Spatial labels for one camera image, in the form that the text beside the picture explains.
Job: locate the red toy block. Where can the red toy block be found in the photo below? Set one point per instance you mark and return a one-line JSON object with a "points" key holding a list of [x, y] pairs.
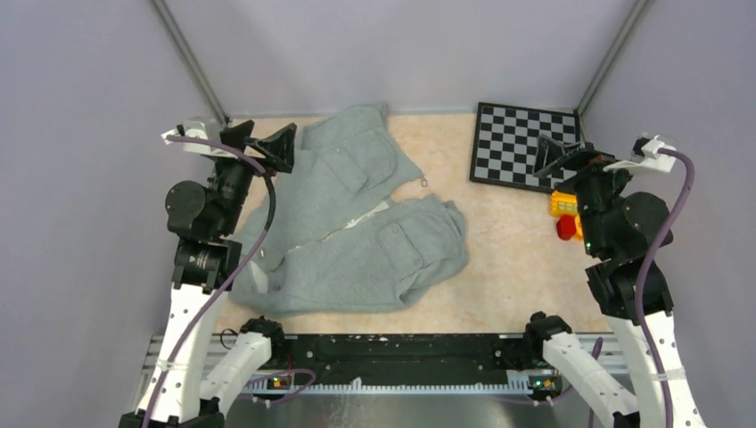
{"points": [[568, 227]]}

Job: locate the grey zip-up jacket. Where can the grey zip-up jacket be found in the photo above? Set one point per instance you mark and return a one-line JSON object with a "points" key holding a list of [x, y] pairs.
{"points": [[338, 242]]}

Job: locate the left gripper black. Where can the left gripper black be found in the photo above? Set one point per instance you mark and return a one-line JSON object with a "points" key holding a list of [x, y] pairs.
{"points": [[278, 149]]}

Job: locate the yellow toy block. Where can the yellow toy block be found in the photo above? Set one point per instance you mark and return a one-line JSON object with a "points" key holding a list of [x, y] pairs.
{"points": [[563, 204]]}

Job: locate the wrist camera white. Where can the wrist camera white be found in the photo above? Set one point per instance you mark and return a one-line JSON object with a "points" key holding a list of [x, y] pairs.
{"points": [[197, 128], [649, 155]]}

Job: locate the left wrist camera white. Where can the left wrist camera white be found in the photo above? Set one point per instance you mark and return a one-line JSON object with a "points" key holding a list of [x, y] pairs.
{"points": [[197, 128]]}

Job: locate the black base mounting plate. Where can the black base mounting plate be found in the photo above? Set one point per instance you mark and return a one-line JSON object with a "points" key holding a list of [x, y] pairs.
{"points": [[419, 359]]}

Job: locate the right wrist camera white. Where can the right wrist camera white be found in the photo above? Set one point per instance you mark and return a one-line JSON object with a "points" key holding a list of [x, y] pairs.
{"points": [[649, 155]]}

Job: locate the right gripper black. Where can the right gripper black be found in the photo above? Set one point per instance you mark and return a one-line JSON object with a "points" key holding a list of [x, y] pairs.
{"points": [[549, 152]]}

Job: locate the aluminium frame rail front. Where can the aluminium frame rail front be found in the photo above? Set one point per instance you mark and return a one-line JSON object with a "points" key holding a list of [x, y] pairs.
{"points": [[275, 383]]}

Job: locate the black white checkerboard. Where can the black white checkerboard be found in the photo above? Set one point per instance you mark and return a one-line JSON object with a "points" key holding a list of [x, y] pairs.
{"points": [[505, 143]]}

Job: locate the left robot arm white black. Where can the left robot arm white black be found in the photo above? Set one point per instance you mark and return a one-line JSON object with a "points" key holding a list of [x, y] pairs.
{"points": [[182, 392]]}

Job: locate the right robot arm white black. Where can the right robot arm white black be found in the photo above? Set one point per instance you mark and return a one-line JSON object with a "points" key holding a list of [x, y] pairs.
{"points": [[626, 209]]}

